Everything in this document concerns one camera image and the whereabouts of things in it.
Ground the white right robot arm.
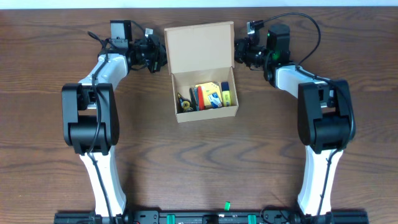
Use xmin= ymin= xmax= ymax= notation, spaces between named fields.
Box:
xmin=234 ymin=21 xmax=356 ymax=222

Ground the cardboard box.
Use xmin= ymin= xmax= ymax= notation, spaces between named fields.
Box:
xmin=164 ymin=21 xmax=239 ymax=123

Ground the red and black stapler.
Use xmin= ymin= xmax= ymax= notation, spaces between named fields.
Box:
xmin=190 ymin=86 xmax=205 ymax=111

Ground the blue white staples box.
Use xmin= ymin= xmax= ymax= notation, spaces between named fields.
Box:
xmin=208 ymin=92 xmax=223 ymax=109

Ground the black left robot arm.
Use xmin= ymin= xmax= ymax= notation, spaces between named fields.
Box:
xmin=62 ymin=32 xmax=167 ymax=223

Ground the small green block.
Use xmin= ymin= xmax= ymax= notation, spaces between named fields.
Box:
xmin=224 ymin=202 xmax=231 ymax=211

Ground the yellow highlighter marker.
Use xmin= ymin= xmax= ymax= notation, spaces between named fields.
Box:
xmin=221 ymin=82 xmax=231 ymax=107

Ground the yellow sticky note pad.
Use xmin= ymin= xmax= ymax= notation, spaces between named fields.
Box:
xmin=195 ymin=82 xmax=223 ymax=109

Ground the black mounting rail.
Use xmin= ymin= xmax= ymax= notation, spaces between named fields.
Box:
xmin=54 ymin=208 xmax=369 ymax=224

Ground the yellow correction tape dispenser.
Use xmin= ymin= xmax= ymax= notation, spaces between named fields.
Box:
xmin=177 ymin=93 xmax=193 ymax=113

